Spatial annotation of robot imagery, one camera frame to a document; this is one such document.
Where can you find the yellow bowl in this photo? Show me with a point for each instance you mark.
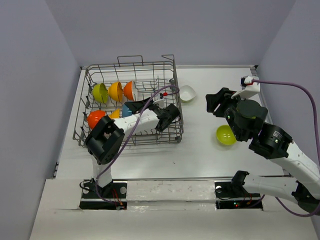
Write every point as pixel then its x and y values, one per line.
pixel 115 114
pixel 115 91

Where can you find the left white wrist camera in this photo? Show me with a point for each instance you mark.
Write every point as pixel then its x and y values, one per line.
pixel 160 99

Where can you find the square white bowl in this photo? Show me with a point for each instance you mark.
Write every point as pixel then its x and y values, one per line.
pixel 187 93

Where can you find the metal rail at front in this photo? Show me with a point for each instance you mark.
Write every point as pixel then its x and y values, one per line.
pixel 206 178

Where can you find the round white bowl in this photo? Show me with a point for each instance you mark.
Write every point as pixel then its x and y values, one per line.
pixel 130 91

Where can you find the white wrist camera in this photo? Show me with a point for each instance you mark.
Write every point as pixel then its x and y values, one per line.
pixel 160 99
pixel 249 86

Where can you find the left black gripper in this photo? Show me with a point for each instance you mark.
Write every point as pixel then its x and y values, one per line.
pixel 136 107

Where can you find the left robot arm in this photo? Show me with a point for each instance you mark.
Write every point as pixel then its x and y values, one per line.
pixel 107 138

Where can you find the grey wire dish rack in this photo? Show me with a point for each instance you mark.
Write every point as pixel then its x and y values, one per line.
pixel 141 96

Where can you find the orange-red bowl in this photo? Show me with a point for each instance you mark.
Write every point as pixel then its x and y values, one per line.
pixel 94 117

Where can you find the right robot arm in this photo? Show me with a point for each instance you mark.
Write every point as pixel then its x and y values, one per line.
pixel 277 146

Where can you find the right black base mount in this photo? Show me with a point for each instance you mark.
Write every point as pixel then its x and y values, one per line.
pixel 229 197

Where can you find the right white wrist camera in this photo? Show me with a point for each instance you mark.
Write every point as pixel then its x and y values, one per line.
pixel 249 86

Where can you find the lime green bowl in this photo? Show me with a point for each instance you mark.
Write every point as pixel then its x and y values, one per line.
pixel 225 135
pixel 100 93

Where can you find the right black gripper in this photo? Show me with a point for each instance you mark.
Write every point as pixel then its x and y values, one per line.
pixel 214 99

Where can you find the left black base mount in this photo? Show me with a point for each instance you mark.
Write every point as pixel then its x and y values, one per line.
pixel 111 197

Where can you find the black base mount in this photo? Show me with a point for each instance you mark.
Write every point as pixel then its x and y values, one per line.
pixel 229 197
pixel 111 197

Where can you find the blue bowl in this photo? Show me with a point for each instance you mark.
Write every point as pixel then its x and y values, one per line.
pixel 126 112

